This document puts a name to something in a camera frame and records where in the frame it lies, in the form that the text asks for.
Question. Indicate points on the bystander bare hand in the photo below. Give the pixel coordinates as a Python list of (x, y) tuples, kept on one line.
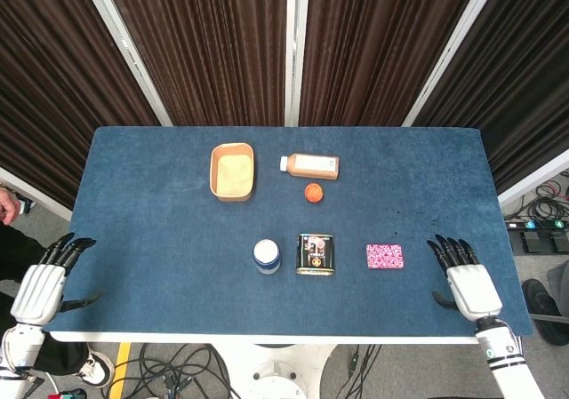
[(9, 205)]

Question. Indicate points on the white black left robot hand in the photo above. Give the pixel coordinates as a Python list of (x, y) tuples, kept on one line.
[(37, 285)]

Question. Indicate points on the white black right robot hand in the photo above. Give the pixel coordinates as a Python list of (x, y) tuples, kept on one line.
[(471, 290)]

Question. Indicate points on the pink patterned square pad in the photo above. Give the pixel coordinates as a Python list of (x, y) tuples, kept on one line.
[(386, 257)]

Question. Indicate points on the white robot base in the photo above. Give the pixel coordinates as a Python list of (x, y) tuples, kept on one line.
[(275, 372)]

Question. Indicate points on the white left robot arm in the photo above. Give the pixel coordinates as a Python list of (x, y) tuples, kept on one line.
[(22, 348)]

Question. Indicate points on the bystander black trousers leg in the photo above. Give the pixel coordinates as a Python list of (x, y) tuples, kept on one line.
[(18, 248)]

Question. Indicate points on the black shoe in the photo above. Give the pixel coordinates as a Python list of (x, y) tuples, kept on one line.
[(544, 310)]

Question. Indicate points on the black foot pedal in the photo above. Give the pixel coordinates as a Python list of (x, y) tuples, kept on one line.
[(532, 239), (559, 238)]

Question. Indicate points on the white black sneaker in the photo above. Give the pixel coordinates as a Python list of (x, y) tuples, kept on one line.
[(95, 370)]

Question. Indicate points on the red black device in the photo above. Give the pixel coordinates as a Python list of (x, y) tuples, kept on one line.
[(66, 394)]

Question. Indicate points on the blue felt table cover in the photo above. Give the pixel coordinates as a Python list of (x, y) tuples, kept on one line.
[(155, 239)]

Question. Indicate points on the dark brown pleated curtain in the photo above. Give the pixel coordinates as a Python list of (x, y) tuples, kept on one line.
[(53, 83), (209, 48), (378, 48), (524, 74)]

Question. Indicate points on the black gold luncheon meat tin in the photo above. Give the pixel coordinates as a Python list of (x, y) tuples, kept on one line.
[(315, 254)]

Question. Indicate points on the orange red ball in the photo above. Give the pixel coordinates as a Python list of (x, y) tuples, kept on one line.
[(314, 193)]

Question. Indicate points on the brown juice bottle white cap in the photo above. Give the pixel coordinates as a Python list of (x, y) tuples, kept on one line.
[(315, 165)]

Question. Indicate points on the white blue-banded jar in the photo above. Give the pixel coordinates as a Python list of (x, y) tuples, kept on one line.
[(266, 257)]

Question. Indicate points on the kraft paper food box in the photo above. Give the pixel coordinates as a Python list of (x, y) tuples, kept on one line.
[(233, 174)]

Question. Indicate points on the white partition frame rail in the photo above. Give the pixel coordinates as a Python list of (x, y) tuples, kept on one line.
[(35, 194), (533, 179)]

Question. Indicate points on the white partition frame post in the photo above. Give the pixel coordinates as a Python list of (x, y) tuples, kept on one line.
[(297, 48), (129, 57), (453, 52)]

